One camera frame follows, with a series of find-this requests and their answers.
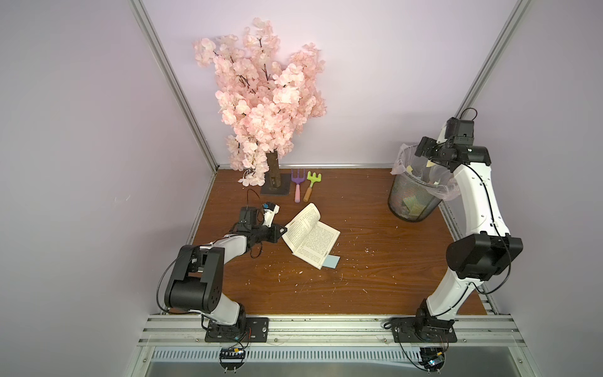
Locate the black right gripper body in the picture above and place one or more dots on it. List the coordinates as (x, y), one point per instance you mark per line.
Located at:
(428, 148)

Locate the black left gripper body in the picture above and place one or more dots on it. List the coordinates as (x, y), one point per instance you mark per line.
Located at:
(260, 233)

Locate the dark blue book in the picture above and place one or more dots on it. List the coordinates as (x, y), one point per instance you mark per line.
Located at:
(310, 239)

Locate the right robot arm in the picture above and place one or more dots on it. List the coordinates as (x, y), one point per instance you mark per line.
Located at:
(488, 248)

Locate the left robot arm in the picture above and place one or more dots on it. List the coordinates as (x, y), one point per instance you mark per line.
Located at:
(195, 278)

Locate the blue sticky note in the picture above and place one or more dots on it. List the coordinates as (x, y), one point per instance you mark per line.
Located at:
(331, 261)

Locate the clear plastic bin liner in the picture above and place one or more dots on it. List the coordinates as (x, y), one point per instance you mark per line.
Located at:
(437, 180)

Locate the dark square tree base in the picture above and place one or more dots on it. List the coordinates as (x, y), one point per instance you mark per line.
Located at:
(271, 189)

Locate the purple garden fork toy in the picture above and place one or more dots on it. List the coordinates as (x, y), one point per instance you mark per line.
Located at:
(297, 178)

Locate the black mesh waste bin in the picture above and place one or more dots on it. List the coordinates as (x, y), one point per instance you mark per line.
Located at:
(410, 200)

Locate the green garden rake toy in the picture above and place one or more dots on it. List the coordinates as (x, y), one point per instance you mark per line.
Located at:
(313, 178)

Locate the pink cherry blossom tree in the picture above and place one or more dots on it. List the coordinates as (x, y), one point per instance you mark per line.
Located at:
(264, 100)

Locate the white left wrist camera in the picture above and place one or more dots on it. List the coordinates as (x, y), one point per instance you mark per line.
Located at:
(269, 212)

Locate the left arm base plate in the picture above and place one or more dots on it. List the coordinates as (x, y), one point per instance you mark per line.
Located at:
(248, 329)

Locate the aluminium front rail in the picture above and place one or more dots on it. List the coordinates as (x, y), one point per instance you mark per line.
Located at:
(335, 330)

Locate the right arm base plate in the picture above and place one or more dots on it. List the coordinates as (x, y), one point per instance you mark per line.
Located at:
(422, 330)

